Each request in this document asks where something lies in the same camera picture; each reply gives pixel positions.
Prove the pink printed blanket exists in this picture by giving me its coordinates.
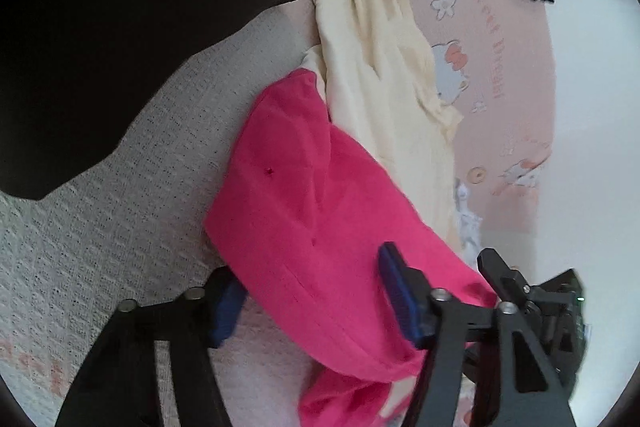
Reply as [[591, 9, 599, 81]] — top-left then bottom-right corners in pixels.
[[0, 0, 556, 427]]

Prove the cream and pink shirt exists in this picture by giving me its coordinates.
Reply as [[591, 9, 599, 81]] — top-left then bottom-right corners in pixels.
[[204, 0, 501, 427]]

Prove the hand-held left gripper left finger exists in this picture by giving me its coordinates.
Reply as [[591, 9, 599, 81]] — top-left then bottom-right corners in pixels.
[[54, 266, 247, 427]]

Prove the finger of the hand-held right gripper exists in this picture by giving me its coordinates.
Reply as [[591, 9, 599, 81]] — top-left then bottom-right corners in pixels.
[[476, 248, 532, 304]]

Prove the black garment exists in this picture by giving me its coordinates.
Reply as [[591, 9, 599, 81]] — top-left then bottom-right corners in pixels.
[[0, 0, 342, 202]]

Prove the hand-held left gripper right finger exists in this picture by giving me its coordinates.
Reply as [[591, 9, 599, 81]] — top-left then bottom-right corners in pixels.
[[377, 241, 574, 427]]

